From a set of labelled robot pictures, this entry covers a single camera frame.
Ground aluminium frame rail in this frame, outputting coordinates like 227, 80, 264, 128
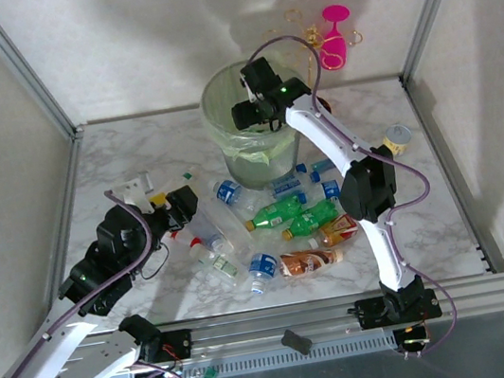
17, 126, 114, 323
78, 70, 405, 130
399, 63, 504, 286

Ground clear bottle green cap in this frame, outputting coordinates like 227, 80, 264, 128
155, 166, 204, 198

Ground blue label water bottle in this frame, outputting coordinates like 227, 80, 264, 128
206, 172, 264, 220
303, 177, 345, 206
244, 248, 282, 297

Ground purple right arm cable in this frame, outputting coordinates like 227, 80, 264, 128
243, 14, 466, 378

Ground mesh bin with green bag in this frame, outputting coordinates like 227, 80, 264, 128
192, 51, 305, 175

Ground brown coffee bottle cream cap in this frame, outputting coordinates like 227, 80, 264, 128
276, 243, 348, 281

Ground metal mesh waste bin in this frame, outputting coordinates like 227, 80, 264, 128
193, 53, 310, 200

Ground wide aluminium mounting rail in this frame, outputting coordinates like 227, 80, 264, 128
40, 267, 504, 378

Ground pink plastic wine glass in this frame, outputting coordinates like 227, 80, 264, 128
312, 1, 360, 73

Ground black bone-shaped piece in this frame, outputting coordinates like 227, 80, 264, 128
279, 326, 315, 358

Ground grey slotted cable duct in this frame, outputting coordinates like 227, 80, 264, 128
85, 328, 401, 378

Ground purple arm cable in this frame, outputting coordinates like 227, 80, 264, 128
0, 183, 186, 378
243, 14, 466, 378

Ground clear bottle white green label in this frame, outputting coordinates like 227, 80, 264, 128
188, 239, 243, 293

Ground teal red label bottle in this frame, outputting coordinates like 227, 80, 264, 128
294, 156, 335, 178

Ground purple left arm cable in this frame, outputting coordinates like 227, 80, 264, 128
0, 183, 186, 378

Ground clear bottle pale blue label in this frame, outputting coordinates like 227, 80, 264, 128
184, 209, 235, 261

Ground orange red label bottle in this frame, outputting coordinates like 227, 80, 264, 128
304, 209, 363, 252

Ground yellow tin can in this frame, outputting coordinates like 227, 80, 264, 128
378, 121, 416, 159

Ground large clear plastic bottle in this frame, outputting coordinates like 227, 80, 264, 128
198, 194, 256, 261

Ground clear water bottle blue cap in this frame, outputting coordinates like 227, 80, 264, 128
260, 169, 326, 203

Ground aluminium frame post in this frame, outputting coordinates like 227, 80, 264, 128
387, 0, 493, 85
0, 0, 86, 149

